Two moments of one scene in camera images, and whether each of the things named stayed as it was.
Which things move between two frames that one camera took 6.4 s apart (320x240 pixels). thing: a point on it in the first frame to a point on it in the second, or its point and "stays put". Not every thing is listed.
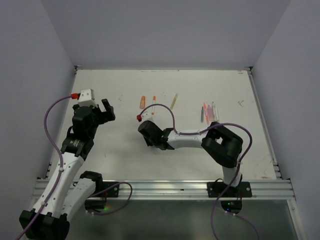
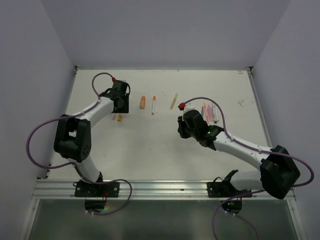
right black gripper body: [149, 141] to [185, 131]
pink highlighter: [210, 112] stays put
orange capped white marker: [154, 99] stays put
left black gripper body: [100, 117] to [124, 107]
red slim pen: [206, 113] stays put
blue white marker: [214, 112] stays put
